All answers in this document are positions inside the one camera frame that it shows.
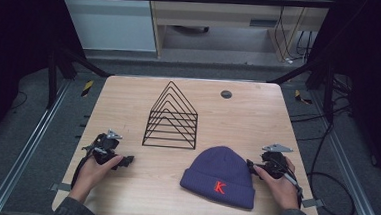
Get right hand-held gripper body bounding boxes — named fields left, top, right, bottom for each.
left=257, top=142, right=294, bottom=181

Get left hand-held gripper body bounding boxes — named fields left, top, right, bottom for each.
left=81, top=127, right=124, bottom=166

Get person's right hand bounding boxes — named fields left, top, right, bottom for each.
left=249, top=154, right=304, bottom=212

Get person's left hand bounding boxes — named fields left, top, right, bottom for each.
left=67, top=151, right=124, bottom=206

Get purple knit beanie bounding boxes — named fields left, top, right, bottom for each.
left=178, top=143, right=259, bottom=211

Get yellow black hazard tape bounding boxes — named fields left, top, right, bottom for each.
left=80, top=79, right=95, bottom=99
left=293, top=89, right=314, bottom=106

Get black metal stand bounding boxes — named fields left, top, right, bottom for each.
left=264, top=53, right=338, bottom=124
left=44, top=40, right=116, bottom=115

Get white cabinet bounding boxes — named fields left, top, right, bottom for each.
left=52, top=0, right=161, bottom=54

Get black curtain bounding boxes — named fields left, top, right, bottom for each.
left=0, top=0, right=89, bottom=164
left=298, top=0, right=381, bottom=187

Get light wooden desk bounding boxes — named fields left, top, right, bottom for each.
left=143, top=0, right=334, bottom=69

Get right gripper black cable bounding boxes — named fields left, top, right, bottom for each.
left=274, top=159, right=307, bottom=210

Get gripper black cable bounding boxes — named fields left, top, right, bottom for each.
left=69, top=152, right=93, bottom=192
left=274, top=159, right=307, bottom=210

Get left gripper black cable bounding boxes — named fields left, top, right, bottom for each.
left=69, top=152, right=93, bottom=192

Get black floor cable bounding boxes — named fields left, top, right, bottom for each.
left=283, top=73, right=365, bottom=215

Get grey table edge bracket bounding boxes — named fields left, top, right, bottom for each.
left=302, top=197, right=325, bottom=210
left=49, top=182, right=73, bottom=193

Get black wire file rack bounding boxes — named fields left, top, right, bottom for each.
left=141, top=79, right=201, bottom=151

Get grey table cable grommet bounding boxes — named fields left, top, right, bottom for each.
left=219, top=89, right=234, bottom=100

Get aluminium floor rail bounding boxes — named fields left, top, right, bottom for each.
left=301, top=91, right=381, bottom=215
left=0, top=75, right=73, bottom=215

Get hanging desk cables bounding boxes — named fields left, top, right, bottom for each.
left=271, top=0, right=318, bottom=67

